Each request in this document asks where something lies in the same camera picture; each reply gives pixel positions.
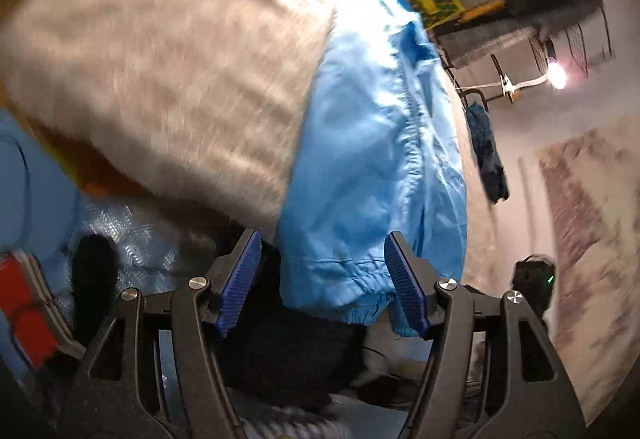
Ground beige plaid blanket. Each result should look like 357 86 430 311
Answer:
0 0 501 280

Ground dark blue folded clothes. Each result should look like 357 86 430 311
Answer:
465 102 510 206

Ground bubble wrap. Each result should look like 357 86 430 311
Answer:
62 202 228 282

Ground white clip lamp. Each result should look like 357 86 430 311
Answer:
492 56 569 93

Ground dark cloth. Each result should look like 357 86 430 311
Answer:
215 241 368 416

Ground black metal clothes rack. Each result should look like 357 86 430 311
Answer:
435 0 617 111

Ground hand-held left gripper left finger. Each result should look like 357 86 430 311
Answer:
60 228 264 439

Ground blue jacket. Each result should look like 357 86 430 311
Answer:
276 0 469 339

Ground red flat object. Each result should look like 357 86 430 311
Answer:
0 253 58 372

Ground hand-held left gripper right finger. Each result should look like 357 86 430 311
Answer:
383 231 587 439

